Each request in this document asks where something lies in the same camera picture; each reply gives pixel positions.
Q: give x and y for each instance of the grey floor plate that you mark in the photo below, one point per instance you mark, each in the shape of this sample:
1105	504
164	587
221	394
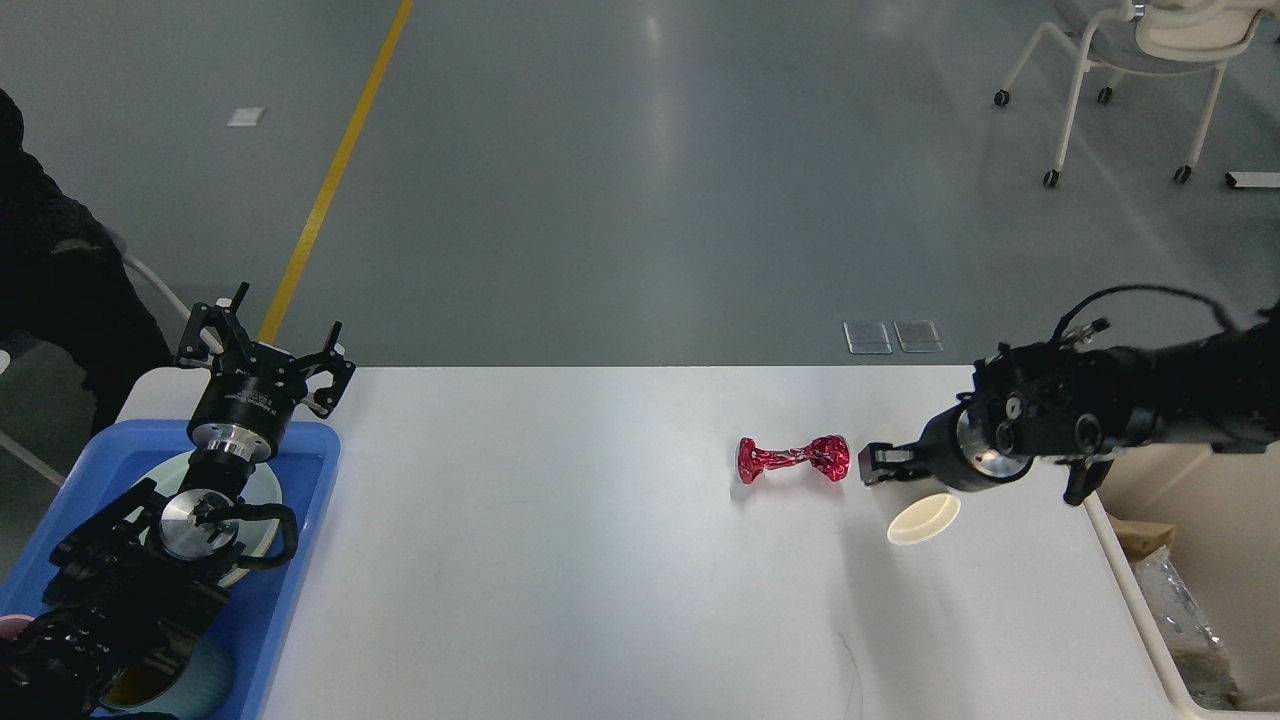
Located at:
919	337
867	338

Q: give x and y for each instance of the white bar on floor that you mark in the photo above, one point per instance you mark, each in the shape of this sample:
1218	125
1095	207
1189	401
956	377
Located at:
1252	180

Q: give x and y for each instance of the grey floor plate left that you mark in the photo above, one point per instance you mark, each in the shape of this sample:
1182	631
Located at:
867	338

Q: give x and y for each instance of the aluminium foil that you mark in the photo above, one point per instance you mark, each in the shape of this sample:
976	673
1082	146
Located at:
1197	650

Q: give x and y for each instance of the green plate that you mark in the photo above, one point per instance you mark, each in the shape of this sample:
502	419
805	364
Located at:
264	490

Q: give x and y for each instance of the pink mug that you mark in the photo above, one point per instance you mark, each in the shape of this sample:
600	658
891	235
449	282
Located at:
12	625

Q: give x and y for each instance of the white rolling chair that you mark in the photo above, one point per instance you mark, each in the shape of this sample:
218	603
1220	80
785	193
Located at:
1159	39

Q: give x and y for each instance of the brown paper bag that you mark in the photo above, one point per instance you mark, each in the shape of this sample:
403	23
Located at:
1139	539

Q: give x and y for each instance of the grey floor plate right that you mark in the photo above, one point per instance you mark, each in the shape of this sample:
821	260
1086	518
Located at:
919	337

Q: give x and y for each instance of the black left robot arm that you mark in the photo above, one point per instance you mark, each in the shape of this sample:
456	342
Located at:
137	585

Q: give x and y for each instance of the red foil candy wrapper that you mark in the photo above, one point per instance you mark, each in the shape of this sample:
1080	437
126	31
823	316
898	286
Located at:
829	455

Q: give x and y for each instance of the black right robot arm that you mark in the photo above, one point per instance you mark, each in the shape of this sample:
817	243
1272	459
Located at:
1080	408

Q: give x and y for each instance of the white chair left edge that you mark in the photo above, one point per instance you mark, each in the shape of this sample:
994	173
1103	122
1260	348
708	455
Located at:
13	447

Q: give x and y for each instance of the person in black clothes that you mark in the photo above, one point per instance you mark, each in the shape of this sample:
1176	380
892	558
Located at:
63	281

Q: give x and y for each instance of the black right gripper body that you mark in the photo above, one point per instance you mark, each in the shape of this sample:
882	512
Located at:
954	450

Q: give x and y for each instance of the white paper cup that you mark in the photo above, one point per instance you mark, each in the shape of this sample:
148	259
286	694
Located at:
917	510

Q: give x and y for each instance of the white floor tag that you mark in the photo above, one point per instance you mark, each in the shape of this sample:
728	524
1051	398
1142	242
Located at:
246	117

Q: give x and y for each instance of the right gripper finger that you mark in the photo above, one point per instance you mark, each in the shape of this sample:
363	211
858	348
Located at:
880	463

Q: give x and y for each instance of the cream plastic bin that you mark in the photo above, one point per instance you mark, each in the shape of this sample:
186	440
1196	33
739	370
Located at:
1224	509

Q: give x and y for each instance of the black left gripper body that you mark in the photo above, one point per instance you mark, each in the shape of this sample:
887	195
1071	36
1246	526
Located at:
247	405

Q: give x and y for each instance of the teal mug yellow inside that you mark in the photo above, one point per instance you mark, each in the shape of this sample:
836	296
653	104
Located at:
196	691

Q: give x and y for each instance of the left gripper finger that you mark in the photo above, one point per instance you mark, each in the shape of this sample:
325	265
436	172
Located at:
214	338
322	377

